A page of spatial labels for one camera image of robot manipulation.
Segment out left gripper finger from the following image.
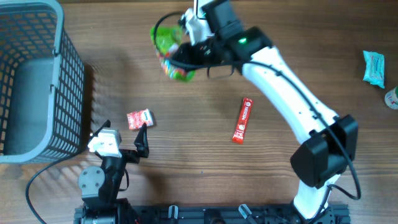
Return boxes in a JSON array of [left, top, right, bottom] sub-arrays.
[[134, 123, 149, 158], [90, 119, 111, 139]]

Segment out small red snack packet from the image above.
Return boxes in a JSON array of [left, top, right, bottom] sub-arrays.
[[126, 109, 154, 130]]

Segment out green snack packet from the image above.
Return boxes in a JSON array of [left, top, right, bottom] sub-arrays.
[[154, 26, 195, 82]]

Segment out red Nescafe sachet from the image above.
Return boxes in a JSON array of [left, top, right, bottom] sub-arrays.
[[232, 98, 253, 144]]

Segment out teal white tissue packet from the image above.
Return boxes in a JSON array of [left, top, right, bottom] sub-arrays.
[[363, 50, 385, 89]]

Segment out green lid jar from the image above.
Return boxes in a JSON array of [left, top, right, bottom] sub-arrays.
[[384, 86, 398, 110]]

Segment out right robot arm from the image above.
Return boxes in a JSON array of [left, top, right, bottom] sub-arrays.
[[172, 1, 358, 223]]

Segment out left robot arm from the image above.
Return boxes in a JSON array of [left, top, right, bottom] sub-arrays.
[[73, 120, 149, 224]]

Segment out grey plastic shopping basket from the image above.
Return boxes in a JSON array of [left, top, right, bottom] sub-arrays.
[[1, 0, 85, 164]]

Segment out right camera cable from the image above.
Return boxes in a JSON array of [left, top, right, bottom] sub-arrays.
[[152, 11, 362, 218]]

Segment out camera cable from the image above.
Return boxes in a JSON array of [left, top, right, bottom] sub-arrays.
[[152, 11, 362, 218], [25, 149, 88, 224]]

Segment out left camera cable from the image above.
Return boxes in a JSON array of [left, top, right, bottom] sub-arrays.
[[25, 149, 88, 224]]

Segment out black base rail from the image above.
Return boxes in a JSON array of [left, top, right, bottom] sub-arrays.
[[73, 204, 351, 224]]

